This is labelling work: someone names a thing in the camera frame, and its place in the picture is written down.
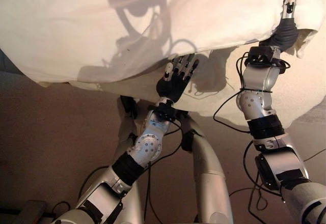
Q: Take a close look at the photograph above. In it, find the white duvet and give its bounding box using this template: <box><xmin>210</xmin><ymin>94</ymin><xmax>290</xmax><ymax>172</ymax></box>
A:
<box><xmin>0</xmin><ymin>0</ymin><xmax>326</xmax><ymax>90</ymax></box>

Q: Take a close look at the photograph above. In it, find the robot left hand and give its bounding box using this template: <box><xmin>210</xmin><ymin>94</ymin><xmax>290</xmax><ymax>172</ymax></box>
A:
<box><xmin>155</xmin><ymin>54</ymin><xmax>200</xmax><ymax>103</ymax></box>

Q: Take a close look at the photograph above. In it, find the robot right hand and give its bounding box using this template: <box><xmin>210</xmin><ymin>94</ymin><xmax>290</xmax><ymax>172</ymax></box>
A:
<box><xmin>269</xmin><ymin>0</ymin><xmax>299</xmax><ymax>53</ymax></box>

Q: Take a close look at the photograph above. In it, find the silver robot right leg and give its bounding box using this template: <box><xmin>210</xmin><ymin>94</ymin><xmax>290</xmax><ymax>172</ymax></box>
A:
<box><xmin>181</xmin><ymin>116</ymin><xmax>234</xmax><ymax>224</ymax></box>

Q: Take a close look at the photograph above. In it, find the black floor cable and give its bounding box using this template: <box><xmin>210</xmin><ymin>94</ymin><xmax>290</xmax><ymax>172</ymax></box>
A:
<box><xmin>303</xmin><ymin>148</ymin><xmax>326</xmax><ymax>162</ymax></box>

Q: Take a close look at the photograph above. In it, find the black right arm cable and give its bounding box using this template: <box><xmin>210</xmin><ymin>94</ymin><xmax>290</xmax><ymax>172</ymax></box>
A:
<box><xmin>212</xmin><ymin>52</ymin><xmax>291</xmax><ymax>134</ymax></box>

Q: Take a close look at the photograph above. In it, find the cream bed sheet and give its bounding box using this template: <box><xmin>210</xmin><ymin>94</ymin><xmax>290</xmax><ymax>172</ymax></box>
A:
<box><xmin>38</xmin><ymin>29</ymin><xmax>326</xmax><ymax>130</ymax></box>

